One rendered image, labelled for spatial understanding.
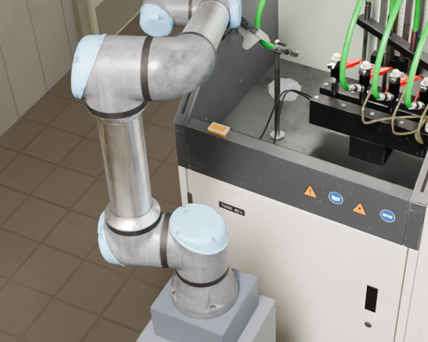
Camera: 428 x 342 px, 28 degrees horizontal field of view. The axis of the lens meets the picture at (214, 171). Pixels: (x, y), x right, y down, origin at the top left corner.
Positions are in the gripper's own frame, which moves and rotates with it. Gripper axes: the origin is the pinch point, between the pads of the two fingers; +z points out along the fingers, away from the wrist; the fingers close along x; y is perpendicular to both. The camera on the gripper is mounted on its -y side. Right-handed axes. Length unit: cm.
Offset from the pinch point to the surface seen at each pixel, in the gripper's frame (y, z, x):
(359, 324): 50, 70, 19
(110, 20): 36, 52, -216
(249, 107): 19.1, 26.9, -26.5
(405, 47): -18.7, 34.6, 5.7
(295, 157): 20.0, 21.5, 12.6
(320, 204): 26.5, 33.1, 17.4
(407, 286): 31, 60, 33
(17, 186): 107, 26, -135
